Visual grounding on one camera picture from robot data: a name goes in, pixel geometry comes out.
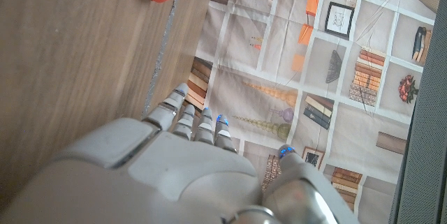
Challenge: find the printed bookshelf backdrop cloth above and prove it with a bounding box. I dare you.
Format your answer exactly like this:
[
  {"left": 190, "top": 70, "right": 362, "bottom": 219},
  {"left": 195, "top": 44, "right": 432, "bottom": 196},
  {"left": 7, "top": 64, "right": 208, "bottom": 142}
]
[{"left": 184, "top": 0, "right": 447, "bottom": 224}]

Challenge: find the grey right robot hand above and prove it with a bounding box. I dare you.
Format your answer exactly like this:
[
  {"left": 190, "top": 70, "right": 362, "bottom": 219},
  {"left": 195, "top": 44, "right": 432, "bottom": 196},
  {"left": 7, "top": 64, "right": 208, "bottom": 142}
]
[{"left": 0, "top": 82, "right": 360, "bottom": 224}]

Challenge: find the dark grey perforated panel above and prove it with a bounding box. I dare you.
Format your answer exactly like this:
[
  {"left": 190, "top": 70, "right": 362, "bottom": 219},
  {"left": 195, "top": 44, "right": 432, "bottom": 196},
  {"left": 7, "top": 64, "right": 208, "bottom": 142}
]
[{"left": 388, "top": 0, "right": 447, "bottom": 224}]

